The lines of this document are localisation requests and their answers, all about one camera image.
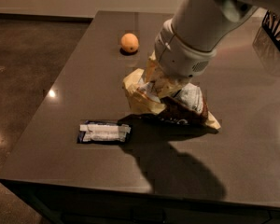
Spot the brown chip bag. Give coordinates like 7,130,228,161
123,69,221,130

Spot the black wire basket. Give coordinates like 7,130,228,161
262,10,280,51

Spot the blueberry rxbar wrapper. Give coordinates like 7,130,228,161
77,120,132,144

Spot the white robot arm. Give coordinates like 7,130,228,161
147,0,280,98

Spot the orange fruit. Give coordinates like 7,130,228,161
120,33,139,53

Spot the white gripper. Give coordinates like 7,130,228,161
145,20,217,98

